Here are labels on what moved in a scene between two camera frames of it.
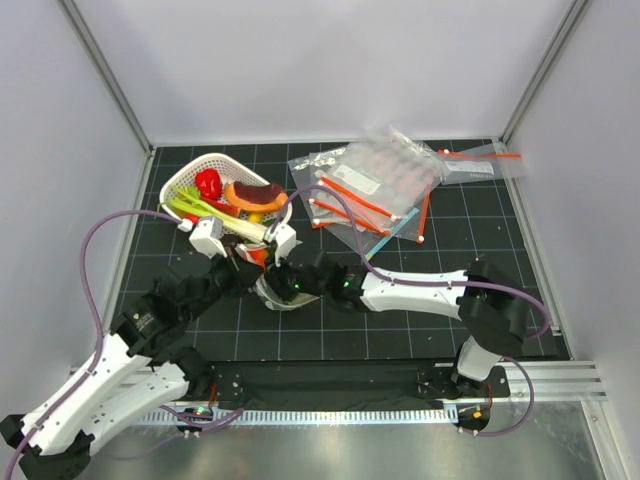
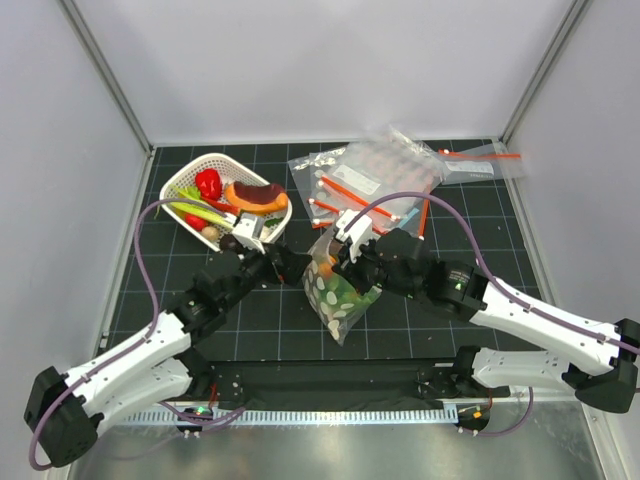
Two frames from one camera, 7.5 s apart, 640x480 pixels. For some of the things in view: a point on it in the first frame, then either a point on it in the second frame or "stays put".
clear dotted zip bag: x=273 y=299 → x=336 y=298
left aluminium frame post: x=104 y=66 stays put
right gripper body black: x=287 y=283 → x=369 y=272
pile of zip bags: x=387 y=179 stays put
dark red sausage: x=257 y=192 stays put
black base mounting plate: x=345 y=385 stays put
